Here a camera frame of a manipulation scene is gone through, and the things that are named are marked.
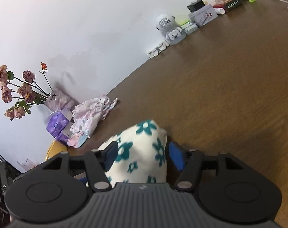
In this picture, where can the black charger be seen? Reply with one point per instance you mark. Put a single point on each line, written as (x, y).
(196, 4)

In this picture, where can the green and white packets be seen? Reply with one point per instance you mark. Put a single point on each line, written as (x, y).
(189, 26)

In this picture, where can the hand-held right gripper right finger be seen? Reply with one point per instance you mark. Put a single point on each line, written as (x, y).
(178, 155)

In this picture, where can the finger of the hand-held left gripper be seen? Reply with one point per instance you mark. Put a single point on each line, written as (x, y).
(82, 181)

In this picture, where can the purple tissue pack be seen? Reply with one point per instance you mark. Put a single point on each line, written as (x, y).
(57, 123)
(62, 137)

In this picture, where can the cream green-flowered garment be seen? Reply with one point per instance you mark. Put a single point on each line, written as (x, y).
(141, 156)

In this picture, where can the dried rose bouquet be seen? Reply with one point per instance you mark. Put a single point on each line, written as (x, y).
(25, 90)

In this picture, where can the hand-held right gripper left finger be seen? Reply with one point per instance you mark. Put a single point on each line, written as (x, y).
(111, 154)

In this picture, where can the black box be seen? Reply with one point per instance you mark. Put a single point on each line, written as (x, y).
(233, 4)

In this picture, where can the yellow mug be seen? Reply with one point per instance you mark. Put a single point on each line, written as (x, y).
(56, 149)

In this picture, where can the white robot speaker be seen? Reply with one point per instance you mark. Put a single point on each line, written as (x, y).
(166, 23)

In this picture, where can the pink and blue garment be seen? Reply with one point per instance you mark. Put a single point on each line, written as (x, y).
(76, 141)

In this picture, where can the pink floral garment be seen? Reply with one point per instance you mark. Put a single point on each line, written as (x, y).
(89, 114)

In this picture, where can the white and red tube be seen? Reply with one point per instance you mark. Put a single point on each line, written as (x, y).
(219, 11)

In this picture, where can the purple fuzzy vase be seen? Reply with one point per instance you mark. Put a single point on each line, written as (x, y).
(59, 99)

